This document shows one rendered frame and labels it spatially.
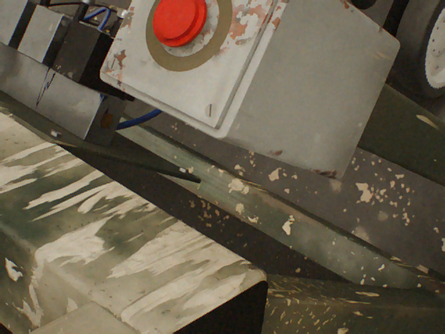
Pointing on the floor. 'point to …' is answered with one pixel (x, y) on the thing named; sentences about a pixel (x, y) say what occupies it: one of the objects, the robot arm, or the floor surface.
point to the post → (406, 136)
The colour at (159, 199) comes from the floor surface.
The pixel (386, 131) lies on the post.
